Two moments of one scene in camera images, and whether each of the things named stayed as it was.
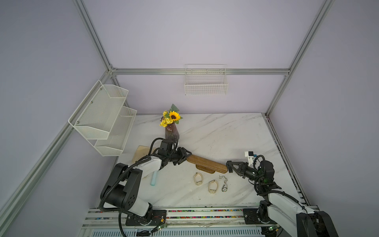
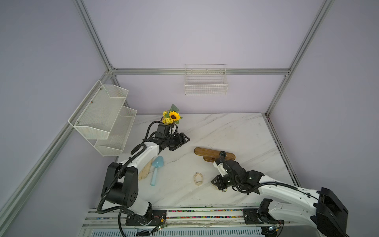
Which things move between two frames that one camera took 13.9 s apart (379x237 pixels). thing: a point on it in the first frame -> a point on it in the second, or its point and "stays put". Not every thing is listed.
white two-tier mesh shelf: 103,120 stays put
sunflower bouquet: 171,116 stays put
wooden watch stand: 207,166 -> 211,155
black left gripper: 181,151 -> 179,142
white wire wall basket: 206,79 stays put
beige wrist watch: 198,178 stays put
